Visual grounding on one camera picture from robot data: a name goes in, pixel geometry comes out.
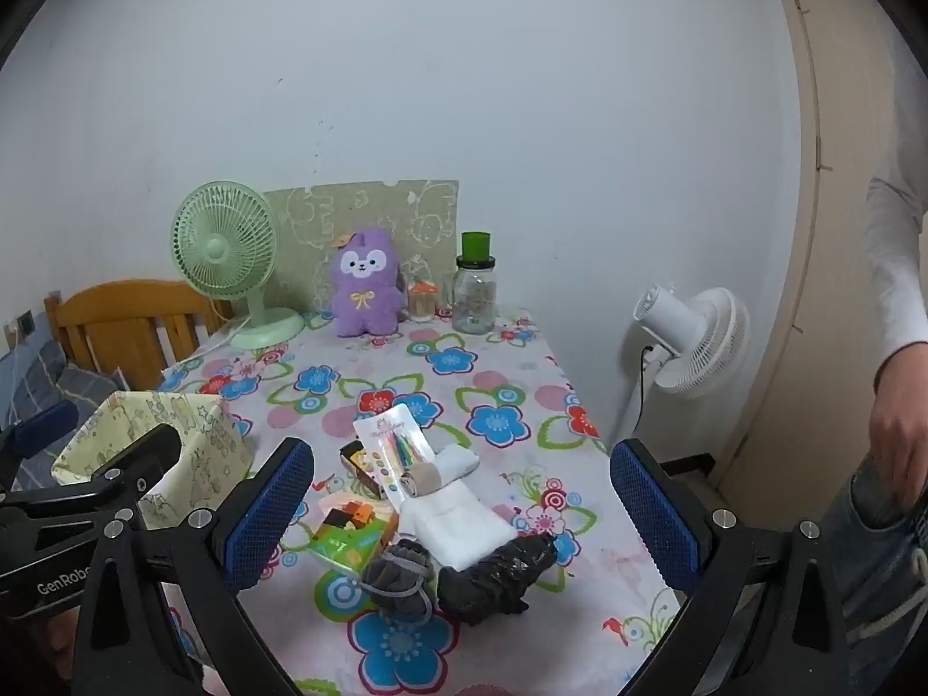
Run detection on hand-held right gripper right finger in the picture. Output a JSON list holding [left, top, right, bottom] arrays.
[[610, 438, 849, 696]]

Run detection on black plastic bag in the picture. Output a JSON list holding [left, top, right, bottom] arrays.
[[437, 531, 558, 628]]

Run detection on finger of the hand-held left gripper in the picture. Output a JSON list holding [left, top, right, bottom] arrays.
[[0, 424, 182, 523], [0, 400, 79, 469]]

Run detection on blue plaid pillow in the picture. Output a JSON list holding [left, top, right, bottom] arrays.
[[0, 339, 132, 451]]

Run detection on white fan cable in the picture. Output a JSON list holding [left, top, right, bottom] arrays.
[[163, 315, 255, 374]]

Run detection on grey socks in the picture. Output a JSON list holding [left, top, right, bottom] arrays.
[[360, 538, 436, 626]]

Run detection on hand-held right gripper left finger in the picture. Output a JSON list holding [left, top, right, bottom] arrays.
[[72, 437, 314, 696]]

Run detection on white standing fan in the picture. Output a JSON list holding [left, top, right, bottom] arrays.
[[612, 284, 751, 451]]

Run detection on beige sock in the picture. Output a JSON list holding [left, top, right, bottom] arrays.
[[398, 465, 441, 501]]

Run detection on cartoon printed card box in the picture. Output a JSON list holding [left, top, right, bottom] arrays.
[[339, 439, 393, 501]]

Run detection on green desk fan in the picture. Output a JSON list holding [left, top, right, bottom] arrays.
[[171, 181, 306, 353]]

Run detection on glass mug jar green lid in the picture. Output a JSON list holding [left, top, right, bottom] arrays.
[[442, 232, 500, 335]]

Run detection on floral tablecloth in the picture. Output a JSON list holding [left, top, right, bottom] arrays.
[[130, 308, 690, 696]]

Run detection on yellow fabric storage box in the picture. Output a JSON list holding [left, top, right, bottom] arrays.
[[50, 390, 253, 532]]

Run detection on green patterned board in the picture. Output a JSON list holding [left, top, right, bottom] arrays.
[[262, 178, 460, 313]]

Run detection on wooden bed headboard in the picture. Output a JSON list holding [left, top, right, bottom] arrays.
[[43, 279, 233, 393]]

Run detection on purple plush toy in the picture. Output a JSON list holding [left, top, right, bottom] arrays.
[[331, 226, 407, 338]]

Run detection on small white packet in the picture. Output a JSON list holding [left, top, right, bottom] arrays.
[[433, 444, 483, 484]]

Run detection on pack of coloured pens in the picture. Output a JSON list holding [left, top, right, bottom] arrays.
[[353, 406, 436, 509]]

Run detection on green packet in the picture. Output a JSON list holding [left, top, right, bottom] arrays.
[[308, 514, 401, 575]]

